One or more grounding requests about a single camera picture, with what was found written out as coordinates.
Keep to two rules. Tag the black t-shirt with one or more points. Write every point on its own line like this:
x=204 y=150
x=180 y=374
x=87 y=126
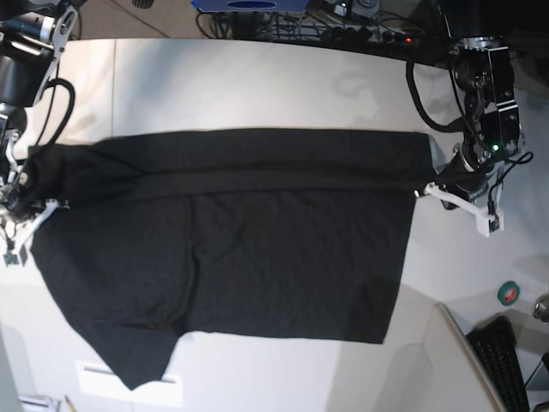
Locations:
x=268 y=232

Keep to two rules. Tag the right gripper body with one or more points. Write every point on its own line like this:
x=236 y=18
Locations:
x=20 y=200

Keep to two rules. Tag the black power strip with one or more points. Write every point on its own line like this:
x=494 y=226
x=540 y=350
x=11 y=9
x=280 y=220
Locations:
x=355 y=35

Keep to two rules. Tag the green tape roll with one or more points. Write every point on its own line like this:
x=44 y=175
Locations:
x=509 y=293

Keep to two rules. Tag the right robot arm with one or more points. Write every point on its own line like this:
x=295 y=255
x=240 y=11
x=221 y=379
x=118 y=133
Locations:
x=33 y=39

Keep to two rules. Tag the silver round knob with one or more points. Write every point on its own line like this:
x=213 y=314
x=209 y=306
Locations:
x=541 y=308

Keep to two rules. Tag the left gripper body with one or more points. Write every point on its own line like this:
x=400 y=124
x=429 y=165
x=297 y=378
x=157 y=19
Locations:
x=466 y=176

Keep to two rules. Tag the black keyboard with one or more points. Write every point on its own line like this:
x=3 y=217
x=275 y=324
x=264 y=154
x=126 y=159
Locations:
x=495 y=347

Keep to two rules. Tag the white slotted box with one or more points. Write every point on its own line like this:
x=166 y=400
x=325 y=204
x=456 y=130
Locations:
x=98 y=380

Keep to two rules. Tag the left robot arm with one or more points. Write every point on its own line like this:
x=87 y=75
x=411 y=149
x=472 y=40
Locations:
x=482 y=80

